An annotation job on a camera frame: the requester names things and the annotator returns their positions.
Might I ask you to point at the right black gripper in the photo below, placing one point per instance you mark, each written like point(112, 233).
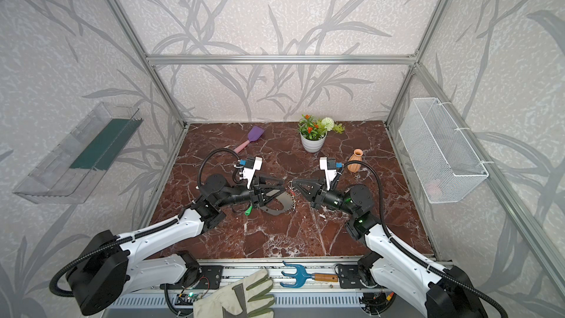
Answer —
point(321, 192)

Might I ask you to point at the white pot with flowers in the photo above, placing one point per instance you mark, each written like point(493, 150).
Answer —
point(313, 131)

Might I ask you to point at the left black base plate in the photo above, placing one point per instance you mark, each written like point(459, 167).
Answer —
point(209, 279)

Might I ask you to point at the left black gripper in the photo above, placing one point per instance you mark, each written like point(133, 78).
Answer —
point(256, 192)

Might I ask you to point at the small terracotta vase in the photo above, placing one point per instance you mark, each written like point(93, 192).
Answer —
point(353, 165)

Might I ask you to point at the white green work glove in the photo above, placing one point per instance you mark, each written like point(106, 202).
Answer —
point(248, 297)

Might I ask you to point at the green key tag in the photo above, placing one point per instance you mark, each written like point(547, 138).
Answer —
point(248, 210)

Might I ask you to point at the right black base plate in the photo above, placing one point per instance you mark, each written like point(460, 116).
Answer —
point(348, 276)

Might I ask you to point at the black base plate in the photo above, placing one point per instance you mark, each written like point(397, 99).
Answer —
point(209, 279)
point(348, 276)

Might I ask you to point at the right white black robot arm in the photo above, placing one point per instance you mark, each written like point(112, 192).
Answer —
point(431, 288)

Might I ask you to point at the clear plastic wall tray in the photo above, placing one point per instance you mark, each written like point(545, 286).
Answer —
point(73, 169)

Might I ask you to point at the white wire mesh basket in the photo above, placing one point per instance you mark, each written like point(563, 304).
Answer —
point(445, 162)

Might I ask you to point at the blue garden hand fork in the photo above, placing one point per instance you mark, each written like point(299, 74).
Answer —
point(301, 276)

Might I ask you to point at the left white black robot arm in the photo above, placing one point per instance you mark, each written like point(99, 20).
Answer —
point(114, 265)

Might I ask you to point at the green circuit board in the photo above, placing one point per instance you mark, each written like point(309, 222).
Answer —
point(186, 299)

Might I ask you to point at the purple pink toy spatula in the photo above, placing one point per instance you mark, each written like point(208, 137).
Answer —
point(255, 133)

